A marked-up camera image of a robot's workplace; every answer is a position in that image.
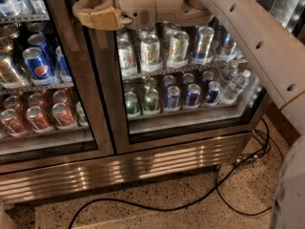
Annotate white green can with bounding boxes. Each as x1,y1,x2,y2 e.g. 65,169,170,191
167,31,189,69
117,39,137,77
140,34,162,73

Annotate red coke can middle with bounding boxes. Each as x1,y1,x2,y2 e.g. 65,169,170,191
26,106,53,134

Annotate red coke can right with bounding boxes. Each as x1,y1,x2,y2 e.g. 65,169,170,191
51,103,76,130

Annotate gold can front left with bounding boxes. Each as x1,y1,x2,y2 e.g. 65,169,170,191
0,52,30,89

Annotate white green can middle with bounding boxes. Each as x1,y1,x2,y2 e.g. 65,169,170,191
140,34,162,73

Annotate red coke can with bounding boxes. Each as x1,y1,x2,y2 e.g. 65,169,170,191
51,103,76,130
0,109,29,136
26,106,53,134

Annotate blue can middle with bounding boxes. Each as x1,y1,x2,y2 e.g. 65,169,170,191
184,83,201,109

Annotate blue can left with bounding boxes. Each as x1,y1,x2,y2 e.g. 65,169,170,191
164,86,180,112

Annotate red coke can left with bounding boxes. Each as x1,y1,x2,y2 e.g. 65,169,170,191
0,109,29,136

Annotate clear water bottle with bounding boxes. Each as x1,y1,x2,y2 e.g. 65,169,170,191
219,70,251,104

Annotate black floor cable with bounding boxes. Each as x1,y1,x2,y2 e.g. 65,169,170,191
68,117,284,229

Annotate white green can right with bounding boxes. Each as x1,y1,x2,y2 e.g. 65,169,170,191
167,31,189,69

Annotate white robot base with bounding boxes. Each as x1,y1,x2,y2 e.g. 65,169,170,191
269,135,305,229

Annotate white green can left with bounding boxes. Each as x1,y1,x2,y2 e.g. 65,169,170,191
117,39,137,77

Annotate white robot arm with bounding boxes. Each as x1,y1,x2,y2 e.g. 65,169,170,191
72,0,305,134

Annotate stainless fridge base grille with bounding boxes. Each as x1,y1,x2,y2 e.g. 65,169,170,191
0,132,253,204

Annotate glass fridge door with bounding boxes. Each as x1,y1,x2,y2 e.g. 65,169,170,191
0,0,112,174
75,0,305,155

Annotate blue pepsi can front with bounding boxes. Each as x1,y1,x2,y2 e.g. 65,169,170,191
22,47,55,85

